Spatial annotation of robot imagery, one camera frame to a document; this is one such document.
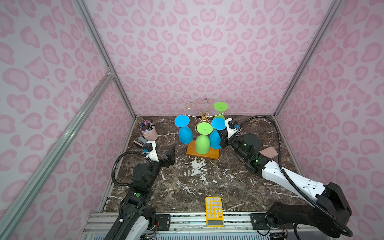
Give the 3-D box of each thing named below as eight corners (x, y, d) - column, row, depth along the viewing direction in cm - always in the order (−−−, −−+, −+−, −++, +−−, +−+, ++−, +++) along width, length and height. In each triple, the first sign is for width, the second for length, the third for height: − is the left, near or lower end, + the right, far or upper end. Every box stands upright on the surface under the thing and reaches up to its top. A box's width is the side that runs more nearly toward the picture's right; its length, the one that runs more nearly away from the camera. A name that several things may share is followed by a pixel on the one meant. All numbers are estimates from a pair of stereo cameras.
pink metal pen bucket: (144, 141, 106) (138, 130, 97) (146, 132, 112) (141, 121, 102) (156, 141, 106) (152, 130, 97) (158, 132, 112) (154, 121, 102)
